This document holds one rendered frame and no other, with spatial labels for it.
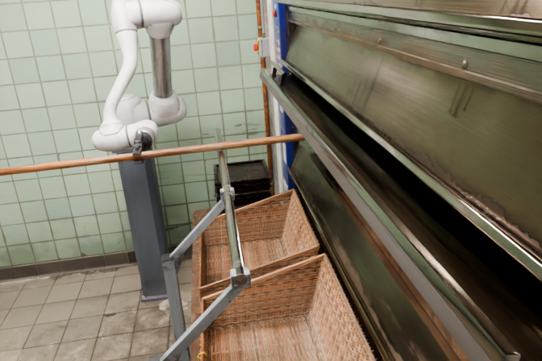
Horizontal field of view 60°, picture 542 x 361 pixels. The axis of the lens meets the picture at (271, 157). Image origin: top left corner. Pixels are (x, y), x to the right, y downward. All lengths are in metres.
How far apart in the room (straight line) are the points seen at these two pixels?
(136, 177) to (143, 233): 0.35
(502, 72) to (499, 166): 0.13
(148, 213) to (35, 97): 1.02
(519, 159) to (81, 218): 3.05
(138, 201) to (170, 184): 0.51
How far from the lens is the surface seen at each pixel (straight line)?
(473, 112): 0.80
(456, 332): 0.59
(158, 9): 2.33
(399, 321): 1.22
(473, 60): 0.77
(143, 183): 2.75
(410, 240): 0.68
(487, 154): 0.75
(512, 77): 0.69
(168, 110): 2.65
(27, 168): 2.02
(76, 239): 3.53
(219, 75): 3.06
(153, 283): 3.07
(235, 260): 1.15
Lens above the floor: 1.78
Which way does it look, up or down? 20 degrees down
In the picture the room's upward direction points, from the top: 4 degrees counter-clockwise
